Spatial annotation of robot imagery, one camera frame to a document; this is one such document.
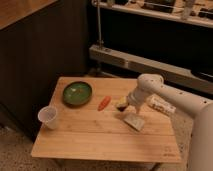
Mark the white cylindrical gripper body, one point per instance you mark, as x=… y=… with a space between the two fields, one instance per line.
x=137 y=97

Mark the metal shelf post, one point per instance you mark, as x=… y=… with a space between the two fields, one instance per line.
x=100 y=41

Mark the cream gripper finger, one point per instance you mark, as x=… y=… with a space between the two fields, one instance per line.
x=137 y=109
x=121 y=101

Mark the green bowl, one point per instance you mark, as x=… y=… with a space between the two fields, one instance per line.
x=77 y=93

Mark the white ceramic cup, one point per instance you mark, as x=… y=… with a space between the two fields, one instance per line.
x=49 y=117

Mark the dark wooden cabinet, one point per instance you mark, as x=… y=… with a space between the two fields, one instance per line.
x=34 y=53

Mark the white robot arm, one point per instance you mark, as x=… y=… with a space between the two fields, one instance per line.
x=200 y=156

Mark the metal shelf rack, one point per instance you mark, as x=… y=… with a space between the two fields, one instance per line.
x=137 y=41

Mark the wooden folding table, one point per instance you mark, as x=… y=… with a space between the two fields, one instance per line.
x=86 y=133

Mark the orange carrot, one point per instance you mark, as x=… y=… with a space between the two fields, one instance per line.
x=104 y=103

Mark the white sponge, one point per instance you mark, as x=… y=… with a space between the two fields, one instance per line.
x=134 y=120

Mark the black rectangular block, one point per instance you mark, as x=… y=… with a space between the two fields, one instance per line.
x=122 y=107

